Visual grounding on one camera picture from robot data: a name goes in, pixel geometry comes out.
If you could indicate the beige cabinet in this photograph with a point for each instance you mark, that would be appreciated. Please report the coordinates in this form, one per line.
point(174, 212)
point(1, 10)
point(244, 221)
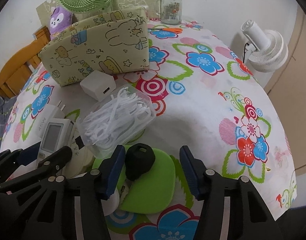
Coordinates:
point(287, 91)

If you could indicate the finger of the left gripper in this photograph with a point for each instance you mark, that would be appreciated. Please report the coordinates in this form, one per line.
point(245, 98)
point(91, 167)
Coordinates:
point(10, 161)
point(45, 169)

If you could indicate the cartoon print fabric storage box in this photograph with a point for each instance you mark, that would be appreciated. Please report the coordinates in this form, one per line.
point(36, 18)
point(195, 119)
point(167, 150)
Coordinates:
point(114, 42)

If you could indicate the beige cartoon placemat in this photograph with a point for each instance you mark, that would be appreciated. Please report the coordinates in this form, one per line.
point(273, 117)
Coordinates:
point(46, 9)

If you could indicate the wooden chair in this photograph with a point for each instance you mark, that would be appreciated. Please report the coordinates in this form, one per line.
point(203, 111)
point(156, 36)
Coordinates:
point(16, 71)

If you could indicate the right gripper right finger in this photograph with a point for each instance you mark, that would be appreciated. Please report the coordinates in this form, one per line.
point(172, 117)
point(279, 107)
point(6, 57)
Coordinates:
point(249, 216)

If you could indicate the white clip fan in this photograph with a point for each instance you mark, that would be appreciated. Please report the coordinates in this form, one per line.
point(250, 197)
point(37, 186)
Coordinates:
point(267, 51)

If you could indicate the orange handled scissors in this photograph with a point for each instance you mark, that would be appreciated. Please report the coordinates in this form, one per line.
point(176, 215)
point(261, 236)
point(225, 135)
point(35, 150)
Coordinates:
point(171, 30)

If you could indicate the white cube charger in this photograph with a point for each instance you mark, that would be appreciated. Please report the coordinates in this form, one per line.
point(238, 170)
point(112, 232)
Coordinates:
point(98, 85)

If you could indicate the purple plush bunny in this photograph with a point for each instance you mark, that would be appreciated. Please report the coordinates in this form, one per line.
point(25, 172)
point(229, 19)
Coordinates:
point(59, 20)

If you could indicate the glass mason jar mug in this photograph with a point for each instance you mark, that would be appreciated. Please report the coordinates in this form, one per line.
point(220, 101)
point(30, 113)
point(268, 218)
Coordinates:
point(170, 11)

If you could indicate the floral tablecloth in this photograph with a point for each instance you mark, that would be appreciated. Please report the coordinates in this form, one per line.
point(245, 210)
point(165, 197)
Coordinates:
point(204, 97)

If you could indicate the white 45W charger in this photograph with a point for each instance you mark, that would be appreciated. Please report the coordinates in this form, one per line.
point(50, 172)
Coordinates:
point(49, 112)

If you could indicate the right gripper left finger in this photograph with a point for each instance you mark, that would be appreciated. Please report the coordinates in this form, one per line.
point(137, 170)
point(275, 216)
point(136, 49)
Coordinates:
point(99, 184)

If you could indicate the white remote with screen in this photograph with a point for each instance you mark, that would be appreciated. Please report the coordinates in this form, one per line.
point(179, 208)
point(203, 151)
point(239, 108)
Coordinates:
point(58, 133)

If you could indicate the clear box of floss picks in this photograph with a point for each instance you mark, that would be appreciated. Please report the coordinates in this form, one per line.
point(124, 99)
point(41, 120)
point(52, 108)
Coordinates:
point(116, 120)

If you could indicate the black round adapter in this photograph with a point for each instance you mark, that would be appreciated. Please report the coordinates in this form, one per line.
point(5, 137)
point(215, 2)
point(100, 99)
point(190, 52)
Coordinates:
point(139, 159)

